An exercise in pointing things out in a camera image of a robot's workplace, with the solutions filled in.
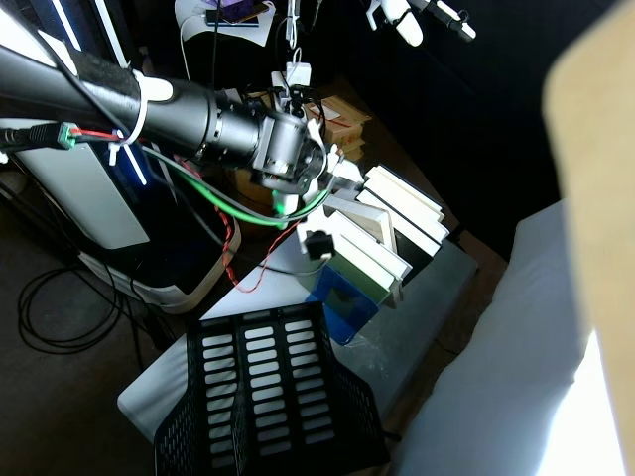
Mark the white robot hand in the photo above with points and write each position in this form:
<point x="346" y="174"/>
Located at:
<point x="347" y="176"/>
<point x="404" y="22"/>

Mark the small cream book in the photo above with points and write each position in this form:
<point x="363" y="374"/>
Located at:
<point x="367" y="220"/>

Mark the plain cardboard box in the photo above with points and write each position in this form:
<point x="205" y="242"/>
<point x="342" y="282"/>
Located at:
<point x="354" y="149"/>

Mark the cardboard box with red print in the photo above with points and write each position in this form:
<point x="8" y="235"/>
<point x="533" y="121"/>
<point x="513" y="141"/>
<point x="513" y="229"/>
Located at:
<point x="342" y="116"/>

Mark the cream covered book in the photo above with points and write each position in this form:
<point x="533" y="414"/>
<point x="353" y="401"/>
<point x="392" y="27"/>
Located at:
<point x="412" y="201"/>

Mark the white spine book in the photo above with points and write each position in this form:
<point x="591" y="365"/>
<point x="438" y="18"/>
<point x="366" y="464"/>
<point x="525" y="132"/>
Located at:
<point x="412" y="218"/>

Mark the dark book with barcode label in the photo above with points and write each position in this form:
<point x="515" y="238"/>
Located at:
<point x="377" y="248"/>

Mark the black plug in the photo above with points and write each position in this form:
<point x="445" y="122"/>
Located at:
<point x="296" y="94"/>

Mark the grey usb hub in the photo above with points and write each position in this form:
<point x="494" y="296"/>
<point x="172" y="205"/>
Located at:
<point x="293" y="20"/>

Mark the white plug adapter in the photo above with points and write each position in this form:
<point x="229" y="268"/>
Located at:
<point x="298" y="74"/>

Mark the blue bookend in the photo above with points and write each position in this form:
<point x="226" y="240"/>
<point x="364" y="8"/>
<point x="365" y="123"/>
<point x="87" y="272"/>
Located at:
<point x="322" y="287"/>

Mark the white power strip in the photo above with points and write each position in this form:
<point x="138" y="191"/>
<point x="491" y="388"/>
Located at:
<point x="278" y="82"/>

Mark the dark curtain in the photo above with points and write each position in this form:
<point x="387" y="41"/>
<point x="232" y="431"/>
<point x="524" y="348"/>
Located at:
<point x="486" y="124"/>

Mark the smartphone with blue edge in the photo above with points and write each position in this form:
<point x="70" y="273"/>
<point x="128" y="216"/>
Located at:
<point x="238" y="20"/>

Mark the purple item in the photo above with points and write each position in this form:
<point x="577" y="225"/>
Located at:
<point x="238" y="4"/>

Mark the clear plastic scrap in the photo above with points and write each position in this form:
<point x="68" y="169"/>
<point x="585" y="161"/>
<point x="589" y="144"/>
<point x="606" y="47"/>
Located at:
<point x="367" y="354"/>

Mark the black mesh file rack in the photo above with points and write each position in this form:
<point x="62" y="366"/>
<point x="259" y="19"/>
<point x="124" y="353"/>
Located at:
<point x="286" y="377"/>

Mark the white curved stand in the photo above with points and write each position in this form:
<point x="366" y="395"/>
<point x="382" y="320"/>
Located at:
<point x="191" y="22"/>

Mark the beige panel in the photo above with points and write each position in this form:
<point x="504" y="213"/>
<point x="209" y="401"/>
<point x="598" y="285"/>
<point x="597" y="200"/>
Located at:
<point x="595" y="149"/>

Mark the white tower with light strip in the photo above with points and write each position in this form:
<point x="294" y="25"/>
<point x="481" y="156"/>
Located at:
<point x="74" y="198"/>

